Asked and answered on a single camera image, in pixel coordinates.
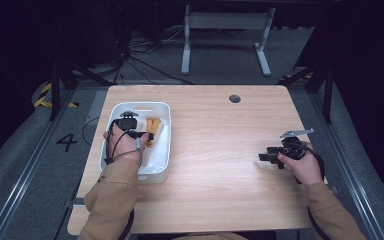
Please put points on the person's left hand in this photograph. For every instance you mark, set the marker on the person's left hand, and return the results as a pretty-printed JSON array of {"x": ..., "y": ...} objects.
[{"x": 124, "y": 146}]

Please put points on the white metal desk frame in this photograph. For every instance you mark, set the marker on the white metal desk frame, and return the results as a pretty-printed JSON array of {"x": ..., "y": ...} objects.
[{"x": 226, "y": 23}]

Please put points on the black metal stand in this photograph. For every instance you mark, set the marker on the black metal stand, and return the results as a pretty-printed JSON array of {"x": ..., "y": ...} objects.
[
  {"x": 316, "y": 80},
  {"x": 63, "y": 80}
]

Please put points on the orange object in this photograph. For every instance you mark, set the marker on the orange object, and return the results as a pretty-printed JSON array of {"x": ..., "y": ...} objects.
[{"x": 154, "y": 128}]

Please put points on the white plastic bin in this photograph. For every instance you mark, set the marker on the white plastic bin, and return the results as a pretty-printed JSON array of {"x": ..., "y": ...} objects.
[{"x": 160, "y": 156}]

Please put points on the person's right hand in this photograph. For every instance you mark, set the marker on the person's right hand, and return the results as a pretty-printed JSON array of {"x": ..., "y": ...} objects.
[{"x": 301, "y": 166}]

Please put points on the metal floor rail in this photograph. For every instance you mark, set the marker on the metal floor rail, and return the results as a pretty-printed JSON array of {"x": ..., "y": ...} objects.
[
  {"x": 350, "y": 173},
  {"x": 23, "y": 173}
]

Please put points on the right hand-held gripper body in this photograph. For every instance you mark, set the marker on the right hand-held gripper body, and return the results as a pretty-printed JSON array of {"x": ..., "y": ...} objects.
[{"x": 293, "y": 146}]

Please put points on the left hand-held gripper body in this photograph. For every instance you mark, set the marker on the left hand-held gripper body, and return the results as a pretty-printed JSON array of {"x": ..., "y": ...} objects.
[{"x": 126, "y": 122}]

